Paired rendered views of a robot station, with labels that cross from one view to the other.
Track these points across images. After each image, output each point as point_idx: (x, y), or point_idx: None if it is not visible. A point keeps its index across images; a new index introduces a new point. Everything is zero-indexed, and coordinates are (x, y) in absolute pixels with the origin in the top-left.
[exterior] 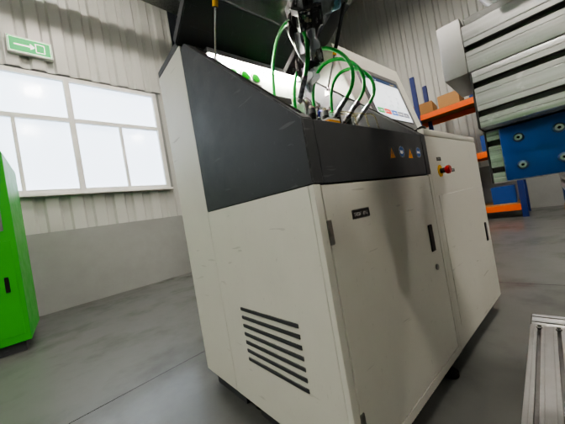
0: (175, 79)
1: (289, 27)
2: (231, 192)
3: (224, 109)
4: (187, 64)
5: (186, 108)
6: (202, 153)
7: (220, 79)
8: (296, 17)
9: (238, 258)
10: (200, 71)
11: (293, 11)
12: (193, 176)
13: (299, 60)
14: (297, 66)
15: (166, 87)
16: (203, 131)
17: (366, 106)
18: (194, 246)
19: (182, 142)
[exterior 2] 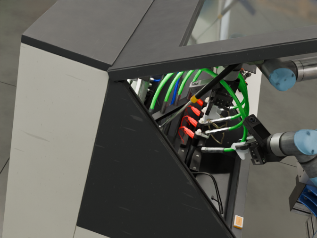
0: (75, 90)
1: (245, 148)
2: (132, 237)
3: (160, 190)
4: (118, 108)
5: (86, 133)
6: (96, 187)
7: (171, 170)
8: (258, 159)
9: None
10: (141, 136)
11: (258, 154)
12: (63, 189)
13: (214, 102)
14: (210, 107)
15: (43, 74)
16: (111, 175)
17: (229, 110)
18: (24, 233)
19: (52, 149)
